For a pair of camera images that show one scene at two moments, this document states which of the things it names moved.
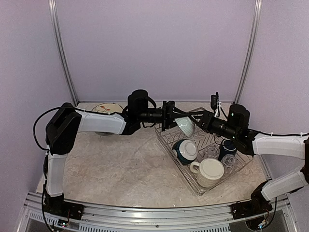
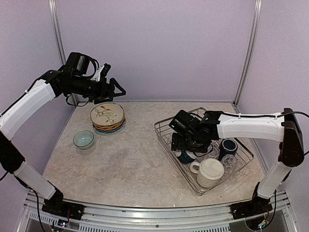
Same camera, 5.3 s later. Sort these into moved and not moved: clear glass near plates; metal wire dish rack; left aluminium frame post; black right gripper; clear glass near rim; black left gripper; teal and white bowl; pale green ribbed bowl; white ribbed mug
Moved: black left gripper; pale green ribbed bowl; black right gripper
Not moved: white ribbed mug; clear glass near plates; metal wire dish rack; clear glass near rim; left aluminium frame post; teal and white bowl
